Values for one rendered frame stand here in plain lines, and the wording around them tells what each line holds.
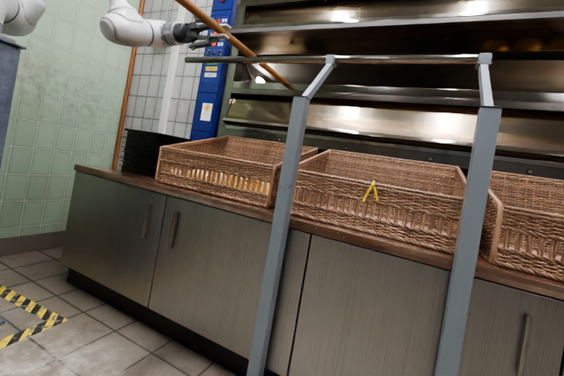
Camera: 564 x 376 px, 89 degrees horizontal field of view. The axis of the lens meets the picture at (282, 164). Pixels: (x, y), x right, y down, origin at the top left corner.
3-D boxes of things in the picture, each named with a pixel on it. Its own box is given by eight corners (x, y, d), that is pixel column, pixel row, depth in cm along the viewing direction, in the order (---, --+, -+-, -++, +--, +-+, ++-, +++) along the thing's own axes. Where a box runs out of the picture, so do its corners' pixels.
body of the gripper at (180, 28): (189, 28, 121) (206, 27, 117) (185, 48, 121) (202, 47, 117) (175, 18, 114) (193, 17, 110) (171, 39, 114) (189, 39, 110)
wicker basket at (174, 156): (219, 182, 167) (227, 135, 167) (311, 202, 144) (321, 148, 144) (151, 180, 122) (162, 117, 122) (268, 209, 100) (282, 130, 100)
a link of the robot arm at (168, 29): (176, 49, 124) (186, 49, 121) (159, 39, 116) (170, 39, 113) (180, 28, 124) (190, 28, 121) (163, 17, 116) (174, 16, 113)
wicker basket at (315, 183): (318, 204, 141) (328, 148, 142) (450, 232, 118) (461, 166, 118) (276, 211, 97) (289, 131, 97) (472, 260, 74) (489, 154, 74)
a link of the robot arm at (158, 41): (180, 48, 126) (156, 47, 115) (155, 49, 132) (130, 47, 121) (178, 21, 122) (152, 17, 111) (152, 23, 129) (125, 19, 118)
